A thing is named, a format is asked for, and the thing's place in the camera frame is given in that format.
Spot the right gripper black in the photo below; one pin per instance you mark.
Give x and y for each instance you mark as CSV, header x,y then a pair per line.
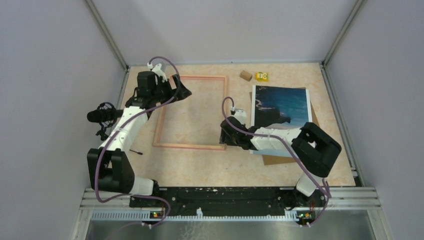
x,y
226,139

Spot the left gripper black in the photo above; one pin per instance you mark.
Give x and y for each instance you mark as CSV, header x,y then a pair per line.
x,y
167,84

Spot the wooden picture frame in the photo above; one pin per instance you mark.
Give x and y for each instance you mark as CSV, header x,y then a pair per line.
x,y
194,123

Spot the blue landscape photo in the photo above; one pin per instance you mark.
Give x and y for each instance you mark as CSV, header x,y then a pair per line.
x,y
279,111

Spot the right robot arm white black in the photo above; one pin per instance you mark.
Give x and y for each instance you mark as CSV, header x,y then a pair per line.
x,y
311,148

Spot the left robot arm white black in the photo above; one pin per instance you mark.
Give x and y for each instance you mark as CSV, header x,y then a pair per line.
x,y
109,167

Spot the small wooden block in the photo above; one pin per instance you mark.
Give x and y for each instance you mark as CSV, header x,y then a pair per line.
x,y
246,75

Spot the yellow toy block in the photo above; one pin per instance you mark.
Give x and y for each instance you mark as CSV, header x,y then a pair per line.
x,y
262,76

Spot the black microphone orange tip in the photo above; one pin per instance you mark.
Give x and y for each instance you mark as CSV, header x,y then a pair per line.
x,y
106,115

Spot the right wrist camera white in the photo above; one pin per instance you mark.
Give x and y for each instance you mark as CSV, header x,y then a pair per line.
x,y
239,114

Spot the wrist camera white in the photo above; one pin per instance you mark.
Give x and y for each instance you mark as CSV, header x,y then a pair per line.
x,y
239,114
158,70

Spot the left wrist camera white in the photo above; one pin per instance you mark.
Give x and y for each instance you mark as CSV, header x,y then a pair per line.
x,y
158,70

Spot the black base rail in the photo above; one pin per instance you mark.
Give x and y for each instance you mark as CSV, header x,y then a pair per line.
x,y
230,201

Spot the white cable duct strip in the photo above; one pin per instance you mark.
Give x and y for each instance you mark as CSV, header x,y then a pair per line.
x,y
147,216

